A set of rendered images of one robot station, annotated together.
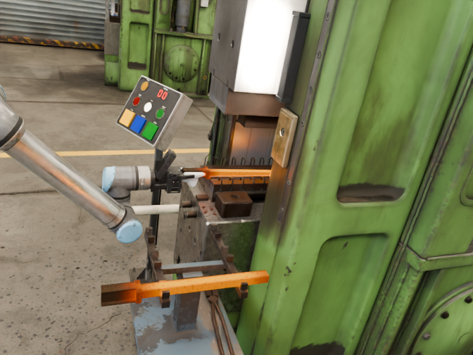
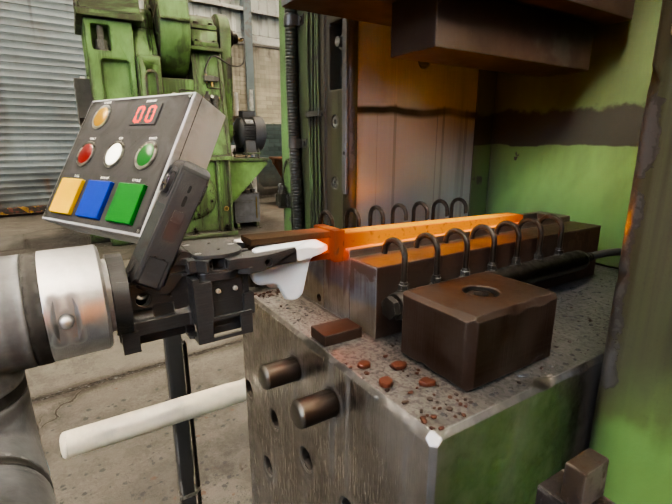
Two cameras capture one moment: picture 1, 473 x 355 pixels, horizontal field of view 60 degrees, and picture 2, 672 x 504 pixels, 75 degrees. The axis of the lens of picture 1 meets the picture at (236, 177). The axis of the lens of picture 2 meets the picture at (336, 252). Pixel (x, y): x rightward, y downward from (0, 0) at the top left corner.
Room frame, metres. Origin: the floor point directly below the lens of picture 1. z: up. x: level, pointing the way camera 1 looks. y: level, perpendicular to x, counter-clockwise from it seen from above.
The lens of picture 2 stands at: (0.98, 0.18, 1.11)
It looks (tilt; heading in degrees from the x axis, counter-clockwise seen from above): 14 degrees down; 352
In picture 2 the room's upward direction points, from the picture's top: straight up
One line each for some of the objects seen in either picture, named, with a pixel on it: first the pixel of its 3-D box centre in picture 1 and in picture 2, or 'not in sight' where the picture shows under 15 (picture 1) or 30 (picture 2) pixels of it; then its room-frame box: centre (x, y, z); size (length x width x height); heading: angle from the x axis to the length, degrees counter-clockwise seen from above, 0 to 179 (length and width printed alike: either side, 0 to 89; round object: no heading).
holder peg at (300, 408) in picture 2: (191, 214); (314, 408); (1.34, 0.15, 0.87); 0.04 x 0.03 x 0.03; 114
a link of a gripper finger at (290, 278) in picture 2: (193, 179); (293, 271); (1.41, 0.16, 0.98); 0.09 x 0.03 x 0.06; 111
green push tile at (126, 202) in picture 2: (150, 131); (127, 204); (1.79, 0.43, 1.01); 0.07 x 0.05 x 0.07; 49
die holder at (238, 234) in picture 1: (249, 239); (470, 430); (1.52, -0.10, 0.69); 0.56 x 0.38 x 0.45; 114
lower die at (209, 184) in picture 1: (253, 179); (449, 252); (1.56, -0.07, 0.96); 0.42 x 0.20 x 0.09; 114
